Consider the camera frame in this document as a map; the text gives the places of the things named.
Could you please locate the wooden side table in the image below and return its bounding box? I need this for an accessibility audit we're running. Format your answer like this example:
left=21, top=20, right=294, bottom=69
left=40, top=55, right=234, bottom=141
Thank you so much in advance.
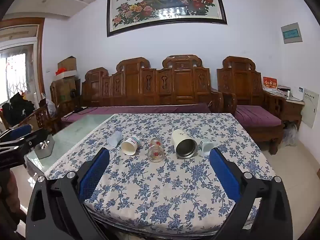
left=275, top=95, right=305, bottom=131

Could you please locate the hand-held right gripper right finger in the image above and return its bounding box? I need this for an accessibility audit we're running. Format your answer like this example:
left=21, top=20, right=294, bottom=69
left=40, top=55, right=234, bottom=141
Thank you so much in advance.
left=209, top=147, right=293, bottom=240

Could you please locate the black cable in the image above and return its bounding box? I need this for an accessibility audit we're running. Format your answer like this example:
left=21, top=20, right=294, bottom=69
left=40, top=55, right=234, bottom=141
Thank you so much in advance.
left=64, top=106, right=88, bottom=117

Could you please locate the low wooden chair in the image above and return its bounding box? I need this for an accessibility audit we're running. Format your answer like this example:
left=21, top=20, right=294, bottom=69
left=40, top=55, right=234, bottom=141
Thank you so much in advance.
left=19, top=100, right=58, bottom=133

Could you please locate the large cardboard box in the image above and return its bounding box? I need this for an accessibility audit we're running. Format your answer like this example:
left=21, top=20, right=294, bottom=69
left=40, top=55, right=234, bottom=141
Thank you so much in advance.
left=51, top=76, right=81, bottom=105

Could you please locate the small pale blue cup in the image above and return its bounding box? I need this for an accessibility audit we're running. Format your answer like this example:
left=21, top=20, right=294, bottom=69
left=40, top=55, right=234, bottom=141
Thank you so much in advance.
left=199, top=138, right=217, bottom=157

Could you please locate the black clothes pile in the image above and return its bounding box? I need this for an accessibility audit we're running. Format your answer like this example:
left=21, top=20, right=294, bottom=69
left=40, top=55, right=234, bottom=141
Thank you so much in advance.
left=2, top=92, right=35, bottom=128

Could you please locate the long purple seat cushion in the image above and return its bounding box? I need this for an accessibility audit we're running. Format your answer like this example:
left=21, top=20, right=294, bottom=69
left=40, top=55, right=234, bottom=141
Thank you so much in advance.
left=61, top=103, right=212, bottom=123

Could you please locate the white steel tumbler cup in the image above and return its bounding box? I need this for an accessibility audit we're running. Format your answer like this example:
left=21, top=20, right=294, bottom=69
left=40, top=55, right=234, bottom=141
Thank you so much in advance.
left=171, top=129, right=198, bottom=159

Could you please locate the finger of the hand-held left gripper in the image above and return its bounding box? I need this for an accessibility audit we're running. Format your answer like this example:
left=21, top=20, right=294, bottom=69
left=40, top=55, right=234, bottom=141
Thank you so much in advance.
left=0, top=129, right=50, bottom=156
left=0, top=124, right=33, bottom=144

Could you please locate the red gift box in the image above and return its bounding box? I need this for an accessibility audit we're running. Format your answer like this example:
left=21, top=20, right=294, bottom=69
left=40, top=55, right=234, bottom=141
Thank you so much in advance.
left=262, top=77, right=278, bottom=90

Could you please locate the person's left forearm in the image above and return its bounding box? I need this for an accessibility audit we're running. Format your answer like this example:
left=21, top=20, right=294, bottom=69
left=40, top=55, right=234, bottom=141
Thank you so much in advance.
left=0, top=169, right=21, bottom=227

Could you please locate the grey metal ashtray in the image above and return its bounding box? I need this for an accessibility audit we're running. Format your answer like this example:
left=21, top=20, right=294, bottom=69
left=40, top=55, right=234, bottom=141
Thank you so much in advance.
left=32, top=134, right=55, bottom=159

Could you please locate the clear plastic bag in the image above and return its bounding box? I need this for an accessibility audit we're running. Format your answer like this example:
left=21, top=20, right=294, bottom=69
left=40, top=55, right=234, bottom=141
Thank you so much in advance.
left=280, top=122, right=299, bottom=148

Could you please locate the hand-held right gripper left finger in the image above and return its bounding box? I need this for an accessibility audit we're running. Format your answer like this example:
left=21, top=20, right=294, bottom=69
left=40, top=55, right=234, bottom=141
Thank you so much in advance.
left=26, top=147, right=110, bottom=240

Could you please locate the white plastic bag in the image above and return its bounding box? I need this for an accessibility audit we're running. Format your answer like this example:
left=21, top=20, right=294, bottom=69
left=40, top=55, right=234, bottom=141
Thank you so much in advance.
left=39, top=93, right=57, bottom=117

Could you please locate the window with metal grille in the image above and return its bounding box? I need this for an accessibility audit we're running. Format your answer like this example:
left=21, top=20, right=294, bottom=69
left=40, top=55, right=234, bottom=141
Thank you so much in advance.
left=0, top=44, right=34, bottom=110

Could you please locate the clear plastic cup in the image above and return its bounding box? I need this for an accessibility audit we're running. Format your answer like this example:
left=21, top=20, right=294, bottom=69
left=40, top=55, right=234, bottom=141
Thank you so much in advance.
left=107, top=130, right=122, bottom=147

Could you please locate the glass top coffee table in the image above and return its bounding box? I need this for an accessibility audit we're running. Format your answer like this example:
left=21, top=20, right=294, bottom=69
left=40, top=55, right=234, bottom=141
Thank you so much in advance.
left=24, top=114, right=115, bottom=178

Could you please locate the white wall panel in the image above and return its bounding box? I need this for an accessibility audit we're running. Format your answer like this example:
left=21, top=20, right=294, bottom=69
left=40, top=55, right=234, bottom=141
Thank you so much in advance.
left=299, top=89, right=319, bottom=128

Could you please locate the small cardboard box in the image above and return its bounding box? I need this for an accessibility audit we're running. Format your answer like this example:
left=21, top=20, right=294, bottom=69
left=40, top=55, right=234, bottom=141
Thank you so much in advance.
left=57, top=56, right=77, bottom=78

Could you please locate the square purple seat cushion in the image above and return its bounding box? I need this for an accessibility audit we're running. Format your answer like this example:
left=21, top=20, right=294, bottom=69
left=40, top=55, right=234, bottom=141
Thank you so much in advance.
left=235, top=105, right=282, bottom=127

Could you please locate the carved wooden armchair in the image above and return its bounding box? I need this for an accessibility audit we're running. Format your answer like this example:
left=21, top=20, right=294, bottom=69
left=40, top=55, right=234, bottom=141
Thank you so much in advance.
left=217, top=56, right=287, bottom=155

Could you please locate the grey wall electrical box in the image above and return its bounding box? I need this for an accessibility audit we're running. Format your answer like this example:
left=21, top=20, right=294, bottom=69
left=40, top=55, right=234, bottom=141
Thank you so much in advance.
left=280, top=22, right=303, bottom=44

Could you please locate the framed peacock flower painting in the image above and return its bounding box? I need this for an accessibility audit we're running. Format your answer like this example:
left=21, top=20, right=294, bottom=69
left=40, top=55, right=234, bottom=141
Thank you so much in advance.
left=106, top=0, right=228, bottom=37

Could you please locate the red flower glass cup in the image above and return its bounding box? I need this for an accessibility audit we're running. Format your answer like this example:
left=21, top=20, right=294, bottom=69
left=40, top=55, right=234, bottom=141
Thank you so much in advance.
left=147, top=137, right=165, bottom=162

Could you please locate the blue floral tablecloth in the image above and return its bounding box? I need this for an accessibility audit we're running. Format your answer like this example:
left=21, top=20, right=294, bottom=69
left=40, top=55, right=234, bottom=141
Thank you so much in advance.
left=44, top=113, right=277, bottom=237

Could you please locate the white paper cup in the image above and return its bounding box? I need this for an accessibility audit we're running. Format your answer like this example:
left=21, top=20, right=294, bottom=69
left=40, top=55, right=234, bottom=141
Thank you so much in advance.
left=121, top=135, right=142, bottom=155

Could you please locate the carved wooden sofa bench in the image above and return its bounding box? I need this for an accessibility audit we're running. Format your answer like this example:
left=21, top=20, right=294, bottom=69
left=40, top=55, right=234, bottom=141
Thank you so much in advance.
left=50, top=54, right=237, bottom=130

